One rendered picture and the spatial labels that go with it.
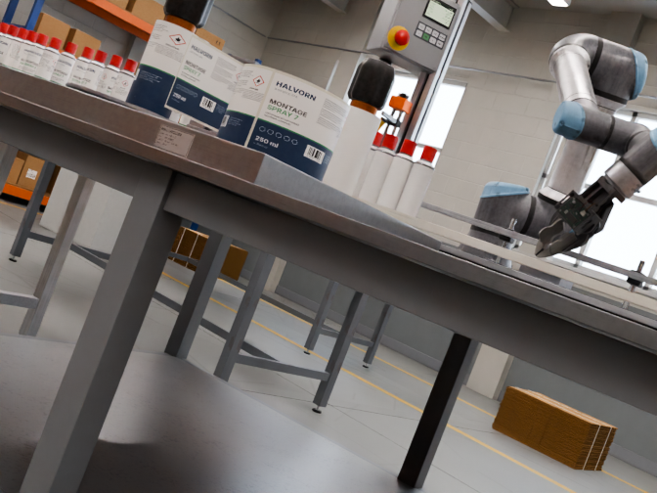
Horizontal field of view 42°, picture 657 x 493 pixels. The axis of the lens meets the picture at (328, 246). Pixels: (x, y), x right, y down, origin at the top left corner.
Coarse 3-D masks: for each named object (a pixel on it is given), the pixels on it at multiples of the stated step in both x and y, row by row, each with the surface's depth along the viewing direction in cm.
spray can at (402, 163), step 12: (408, 144) 200; (396, 156) 200; (408, 156) 200; (396, 168) 199; (408, 168) 199; (384, 180) 201; (396, 180) 199; (384, 192) 199; (396, 192) 199; (384, 204) 199; (396, 204) 200
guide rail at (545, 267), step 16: (384, 208) 197; (416, 224) 192; (432, 224) 190; (464, 240) 185; (480, 240) 183; (512, 256) 179; (528, 256) 177; (544, 272) 176; (560, 272) 173; (592, 288) 169; (608, 288) 168; (640, 304) 164; (656, 304) 163
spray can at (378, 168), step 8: (392, 136) 202; (384, 144) 202; (392, 144) 202; (376, 152) 202; (384, 152) 201; (392, 152) 202; (376, 160) 202; (384, 160) 201; (376, 168) 201; (384, 168) 201; (368, 176) 202; (376, 176) 201; (384, 176) 202; (368, 184) 202; (376, 184) 201; (360, 192) 203; (368, 192) 201; (376, 192) 202; (368, 200) 201; (376, 200) 202
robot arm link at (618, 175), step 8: (616, 160) 173; (608, 168) 173; (616, 168) 171; (624, 168) 170; (608, 176) 171; (616, 176) 170; (624, 176) 170; (632, 176) 169; (616, 184) 170; (624, 184) 170; (632, 184) 170; (640, 184) 170; (624, 192) 170; (632, 192) 171
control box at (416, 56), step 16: (400, 0) 210; (416, 0) 211; (448, 0) 214; (384, 16) 214; (400, 16) 210; (416, 16) 212; (384, 32) 210; (448, 32) 215; (368, 48) 217; (384, 48) 210; (400, 48) 211; (416, 48) 213; (432, 48) 214; (400, 64) 219; (416, 64) 214; (432, 64) 215
